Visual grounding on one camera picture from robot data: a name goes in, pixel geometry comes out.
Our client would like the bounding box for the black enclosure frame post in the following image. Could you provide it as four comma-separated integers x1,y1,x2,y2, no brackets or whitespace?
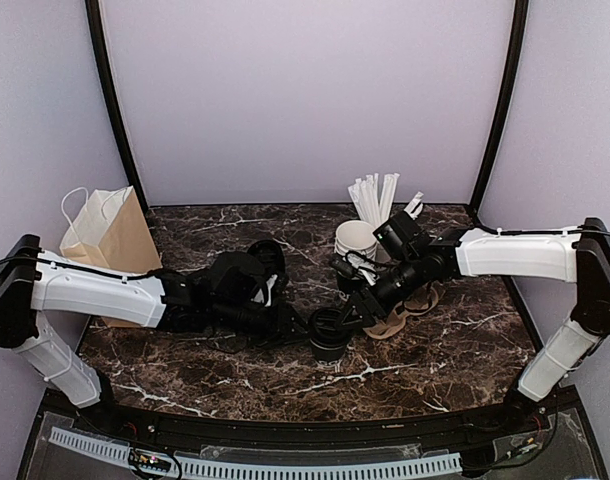
469,0,529,216

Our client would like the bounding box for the brown pulp cup carrier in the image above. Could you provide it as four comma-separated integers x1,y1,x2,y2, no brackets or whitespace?
363,283,445,340

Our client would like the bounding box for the black plastic cup lid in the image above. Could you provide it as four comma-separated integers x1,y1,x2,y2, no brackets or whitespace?
308,307,352,347

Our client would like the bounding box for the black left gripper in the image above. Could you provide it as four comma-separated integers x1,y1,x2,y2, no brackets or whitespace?
211,297,315,351

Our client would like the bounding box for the black left frame post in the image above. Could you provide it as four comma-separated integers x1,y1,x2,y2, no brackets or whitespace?
84,0,149,213

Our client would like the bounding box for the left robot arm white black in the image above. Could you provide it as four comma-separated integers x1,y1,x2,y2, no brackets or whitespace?
0,235,307,436

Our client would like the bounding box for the stack of black paper cups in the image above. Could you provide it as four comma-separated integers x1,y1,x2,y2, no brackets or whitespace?
334,220,377,294

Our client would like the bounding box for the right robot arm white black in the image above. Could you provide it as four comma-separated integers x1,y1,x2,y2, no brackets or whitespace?
334,211,610,434

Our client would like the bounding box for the black paper coffee cup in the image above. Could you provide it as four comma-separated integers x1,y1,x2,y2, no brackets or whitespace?
310,337,349,364

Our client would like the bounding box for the grey cable duct rail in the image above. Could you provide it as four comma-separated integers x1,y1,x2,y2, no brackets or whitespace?
48,427,462,479

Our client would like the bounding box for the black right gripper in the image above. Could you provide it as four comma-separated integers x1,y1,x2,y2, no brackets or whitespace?
334,254,425,331

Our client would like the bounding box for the stack of black lids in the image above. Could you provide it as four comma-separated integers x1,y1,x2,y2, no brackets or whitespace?
247,239,286,273

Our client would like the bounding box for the bundle of white wrapped straws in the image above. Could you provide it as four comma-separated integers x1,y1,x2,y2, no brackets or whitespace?
347,173,400,227

